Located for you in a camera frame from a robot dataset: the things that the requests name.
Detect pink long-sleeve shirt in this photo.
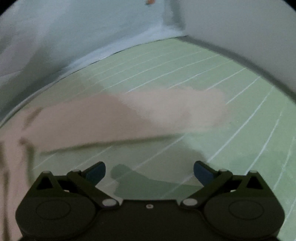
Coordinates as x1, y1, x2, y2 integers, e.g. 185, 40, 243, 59
1, 88, 227, 240

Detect green grid bed sheet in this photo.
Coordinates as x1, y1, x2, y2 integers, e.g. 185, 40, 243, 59
0, 37, 296, 241

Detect light blue carrot-print quilt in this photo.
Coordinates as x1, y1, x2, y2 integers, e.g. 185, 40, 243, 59
1, 1, 184, 121

